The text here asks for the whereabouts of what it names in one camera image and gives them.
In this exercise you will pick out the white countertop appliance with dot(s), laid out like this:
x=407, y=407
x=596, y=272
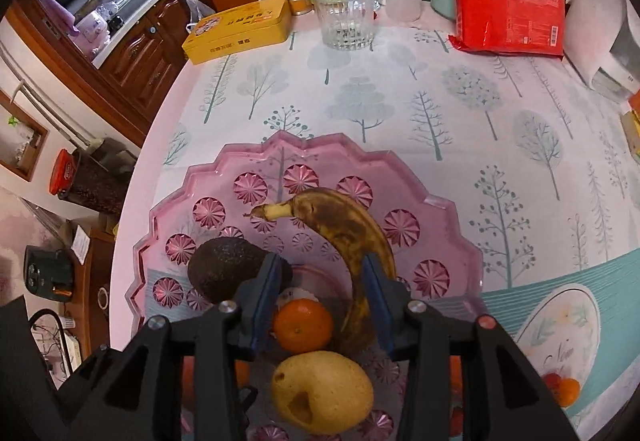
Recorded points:
x=625, y=71

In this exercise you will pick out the dark avocado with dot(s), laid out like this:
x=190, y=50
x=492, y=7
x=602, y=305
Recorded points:
x=225, y=266

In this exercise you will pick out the yellow sponge pack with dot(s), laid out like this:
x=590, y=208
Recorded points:
x=632, y=126

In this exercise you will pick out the spotted yellow banana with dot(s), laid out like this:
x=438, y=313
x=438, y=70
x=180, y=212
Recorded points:
x=345, y=231

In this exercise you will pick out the red lychee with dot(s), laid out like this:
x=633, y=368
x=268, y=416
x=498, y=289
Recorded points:
x=550, y=380

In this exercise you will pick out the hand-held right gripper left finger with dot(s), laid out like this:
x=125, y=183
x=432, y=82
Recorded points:
x=265, y=303

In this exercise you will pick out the red lid storage jar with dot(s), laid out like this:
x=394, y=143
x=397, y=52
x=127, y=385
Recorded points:
x=90, y=186

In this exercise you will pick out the teal striped placemat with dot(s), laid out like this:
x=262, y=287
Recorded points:
x=615, y=321

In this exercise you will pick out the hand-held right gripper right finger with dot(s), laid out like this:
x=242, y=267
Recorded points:
x=377, y=308

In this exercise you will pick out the dark green appliance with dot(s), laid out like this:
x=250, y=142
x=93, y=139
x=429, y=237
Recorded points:
x=45, y=273

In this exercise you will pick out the white plastic bag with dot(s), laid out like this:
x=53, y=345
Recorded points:
x=197, y=13

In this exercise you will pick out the clear drinking glass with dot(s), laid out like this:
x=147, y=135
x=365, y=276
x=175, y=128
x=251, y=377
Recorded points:
x=345, y=21

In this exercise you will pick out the small orange tangerine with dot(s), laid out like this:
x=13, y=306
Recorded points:
x=568, y=392

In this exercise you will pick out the yellow tin box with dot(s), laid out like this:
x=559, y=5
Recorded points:
x=235, y=28

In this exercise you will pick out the tree print tablecloth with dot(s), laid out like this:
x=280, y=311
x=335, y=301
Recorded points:
x=400, y=86

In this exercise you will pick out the pink plastic fruit bowl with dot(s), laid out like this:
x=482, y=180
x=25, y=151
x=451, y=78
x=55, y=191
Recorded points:
x=310, y=146

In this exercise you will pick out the yellow pear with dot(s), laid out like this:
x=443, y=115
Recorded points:
x=325, y=386

